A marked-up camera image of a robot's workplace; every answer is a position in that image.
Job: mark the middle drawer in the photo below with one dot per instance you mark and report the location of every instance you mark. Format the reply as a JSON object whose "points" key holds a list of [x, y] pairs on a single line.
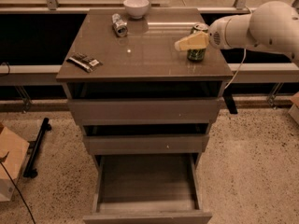
{"points": [[145, 144]]}

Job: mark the cardboard box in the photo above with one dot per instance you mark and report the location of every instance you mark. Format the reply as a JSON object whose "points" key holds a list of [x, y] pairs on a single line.
{"points": [[13, 149]]}

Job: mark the grey drawer cabinet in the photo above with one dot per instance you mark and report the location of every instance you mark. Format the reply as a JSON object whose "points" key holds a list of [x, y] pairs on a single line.
{"points": [[143, 65]]}

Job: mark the top drawer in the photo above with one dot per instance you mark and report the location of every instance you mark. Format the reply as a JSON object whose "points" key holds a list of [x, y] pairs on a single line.
{"points": [[125, 112]]}

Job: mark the black stand leg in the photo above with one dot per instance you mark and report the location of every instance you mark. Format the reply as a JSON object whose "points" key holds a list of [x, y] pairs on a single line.
{"points": [[30, 170]]}

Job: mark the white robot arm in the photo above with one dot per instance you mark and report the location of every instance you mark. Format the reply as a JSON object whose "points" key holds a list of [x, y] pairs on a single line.
{"points": [[273, 27]]}

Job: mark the green soda can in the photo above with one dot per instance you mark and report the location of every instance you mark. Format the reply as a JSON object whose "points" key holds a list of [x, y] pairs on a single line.
{"points": [[197, 55]]}

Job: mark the dark snack wrapper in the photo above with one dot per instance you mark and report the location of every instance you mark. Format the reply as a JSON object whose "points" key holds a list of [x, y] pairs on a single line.
{"points": [[84, 62]]}

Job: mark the box at right edge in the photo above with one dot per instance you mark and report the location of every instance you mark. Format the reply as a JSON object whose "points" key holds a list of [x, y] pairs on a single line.
{"points": [[294, 110]]}

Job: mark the crushed silver can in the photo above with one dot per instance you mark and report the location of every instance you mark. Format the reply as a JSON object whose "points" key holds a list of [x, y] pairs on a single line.
{"points": [[119, 25]]}

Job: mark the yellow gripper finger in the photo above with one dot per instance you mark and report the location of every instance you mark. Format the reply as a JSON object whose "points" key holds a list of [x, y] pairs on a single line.
{"points": [[197, 40]]}

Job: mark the black table leg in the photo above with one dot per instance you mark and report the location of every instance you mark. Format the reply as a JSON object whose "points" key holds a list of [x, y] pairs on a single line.
{"points": [[229, 101]]}

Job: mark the open bottom drawer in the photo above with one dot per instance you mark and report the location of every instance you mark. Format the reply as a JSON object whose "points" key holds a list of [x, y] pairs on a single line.
{"points": [[147, 189]]}

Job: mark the white ceramic bowl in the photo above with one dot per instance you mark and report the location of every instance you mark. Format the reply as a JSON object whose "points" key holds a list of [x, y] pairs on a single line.
{"points": [[136, 9]]}

